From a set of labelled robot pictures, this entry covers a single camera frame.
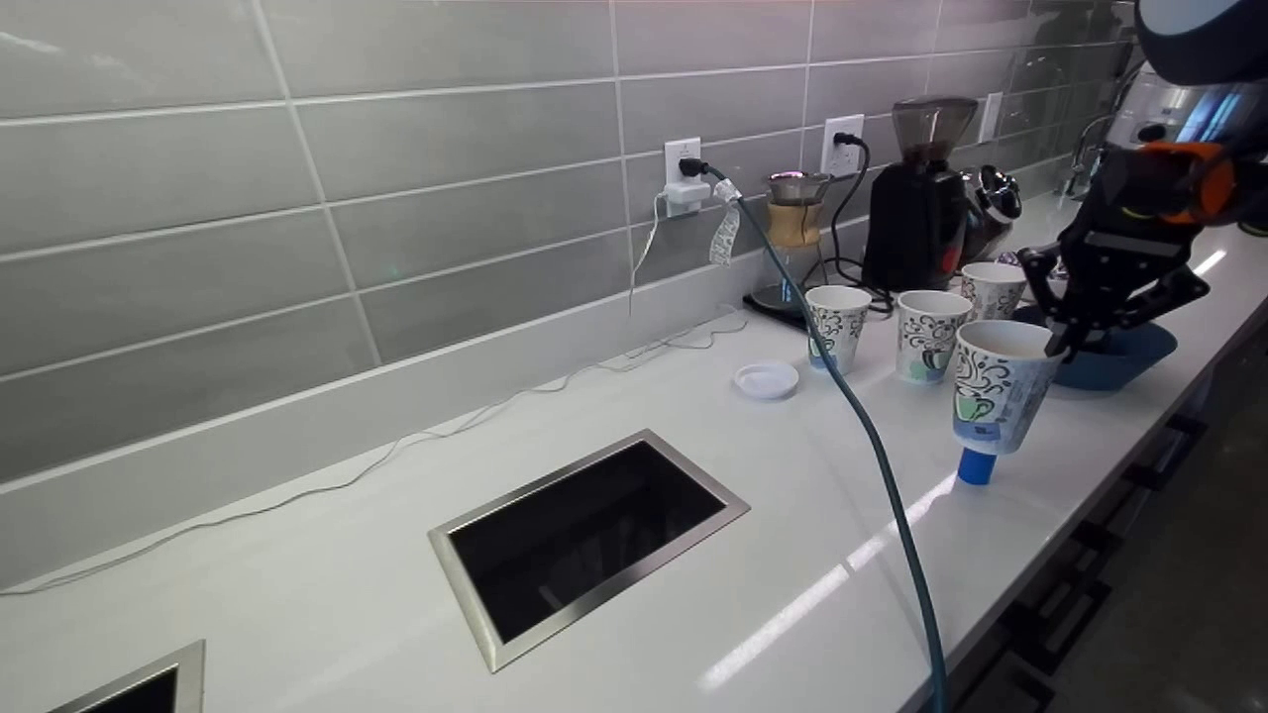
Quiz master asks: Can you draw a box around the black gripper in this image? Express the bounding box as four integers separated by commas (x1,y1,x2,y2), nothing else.
1018,195,1214,365

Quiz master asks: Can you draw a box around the patterned paper coffee cup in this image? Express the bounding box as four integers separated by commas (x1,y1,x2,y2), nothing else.
891,285,981,392
802,280,878,376
948,318,1065,458
958,257,1036,324

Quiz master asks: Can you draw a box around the black coffee grinder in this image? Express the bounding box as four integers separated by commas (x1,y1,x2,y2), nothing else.
860,96,990,298

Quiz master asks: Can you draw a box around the blue bowl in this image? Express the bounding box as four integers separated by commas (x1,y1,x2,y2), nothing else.
1049,318,1183,397

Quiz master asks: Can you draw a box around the shiny metal kettle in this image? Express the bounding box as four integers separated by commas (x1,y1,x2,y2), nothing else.
962,163,1026,262

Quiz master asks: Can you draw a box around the dark cabinet front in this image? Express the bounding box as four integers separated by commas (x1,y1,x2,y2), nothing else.
907,328,1268,713

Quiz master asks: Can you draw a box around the black flat scale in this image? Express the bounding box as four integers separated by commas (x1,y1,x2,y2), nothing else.
742,285,812,334

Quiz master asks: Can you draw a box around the glass pour-over carafe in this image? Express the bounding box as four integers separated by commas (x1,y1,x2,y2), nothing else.
763,166,833,257

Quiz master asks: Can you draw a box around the white round lid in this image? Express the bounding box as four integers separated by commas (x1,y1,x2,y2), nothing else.
728,359,805,405

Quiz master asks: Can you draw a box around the white power adapter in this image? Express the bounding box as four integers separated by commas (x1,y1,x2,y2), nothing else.
658,173,744,221

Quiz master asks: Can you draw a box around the small steel-framed counter opening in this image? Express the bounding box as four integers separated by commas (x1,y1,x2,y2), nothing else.
53,637,212,713

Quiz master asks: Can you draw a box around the blue cable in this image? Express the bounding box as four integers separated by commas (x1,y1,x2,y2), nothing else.
719,179,956,713

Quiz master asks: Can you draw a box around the black power cord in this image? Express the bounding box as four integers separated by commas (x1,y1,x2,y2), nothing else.
802,126,879,293

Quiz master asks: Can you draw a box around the white wall outlet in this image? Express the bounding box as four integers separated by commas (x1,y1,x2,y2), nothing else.
664,136,710,221
817,111,872,181

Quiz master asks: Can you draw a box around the thin white cable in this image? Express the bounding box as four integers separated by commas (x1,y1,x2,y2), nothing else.
0,307,756,607

